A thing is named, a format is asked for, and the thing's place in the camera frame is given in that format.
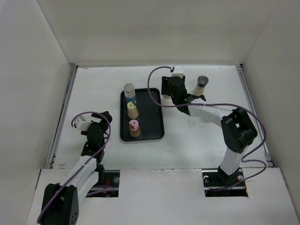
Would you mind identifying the tall blue label bottle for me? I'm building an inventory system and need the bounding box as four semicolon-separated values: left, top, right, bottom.
123;83;136;104

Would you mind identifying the black flat cap bottle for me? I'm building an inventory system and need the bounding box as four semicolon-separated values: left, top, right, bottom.
193;75;209;96

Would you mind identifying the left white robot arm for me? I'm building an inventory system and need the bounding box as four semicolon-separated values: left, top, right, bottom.
37;111;113;225

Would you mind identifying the yellow cap spice bottle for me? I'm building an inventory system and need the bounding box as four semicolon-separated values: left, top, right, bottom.
127;101;139;120

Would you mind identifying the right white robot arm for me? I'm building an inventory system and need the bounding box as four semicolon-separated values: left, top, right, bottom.
162;76;257;186

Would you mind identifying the left aluminium table rail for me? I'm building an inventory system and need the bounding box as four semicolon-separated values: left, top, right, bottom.
45;63;78;169

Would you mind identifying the aluminium table rail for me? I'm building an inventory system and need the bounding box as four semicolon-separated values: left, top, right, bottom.
45;63;78;169
236;64;274;167

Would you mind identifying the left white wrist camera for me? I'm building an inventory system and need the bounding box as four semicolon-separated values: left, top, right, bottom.
72;115;92;131

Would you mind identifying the pink cap spice bottle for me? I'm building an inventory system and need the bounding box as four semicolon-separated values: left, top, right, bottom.
129;120;141;138

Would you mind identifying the right aluminium table rail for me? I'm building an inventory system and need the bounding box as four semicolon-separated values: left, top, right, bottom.
236;64;274;167

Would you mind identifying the purple cable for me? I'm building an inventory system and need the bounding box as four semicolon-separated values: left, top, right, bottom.
147;66;268;192
36;111;117;223

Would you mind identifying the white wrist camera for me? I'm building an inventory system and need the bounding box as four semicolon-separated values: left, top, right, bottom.
171;65;184;79
72;115;92;131

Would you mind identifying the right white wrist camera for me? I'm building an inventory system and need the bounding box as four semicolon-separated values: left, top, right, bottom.
171;65;184;79

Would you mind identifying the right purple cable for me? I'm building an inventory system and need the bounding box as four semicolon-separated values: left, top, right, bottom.
147;66;268;192

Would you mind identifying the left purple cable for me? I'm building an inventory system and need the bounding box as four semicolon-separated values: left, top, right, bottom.
36;111;117;223

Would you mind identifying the black rectangular plastic tray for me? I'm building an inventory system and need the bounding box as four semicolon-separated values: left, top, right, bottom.
120;88;165;142

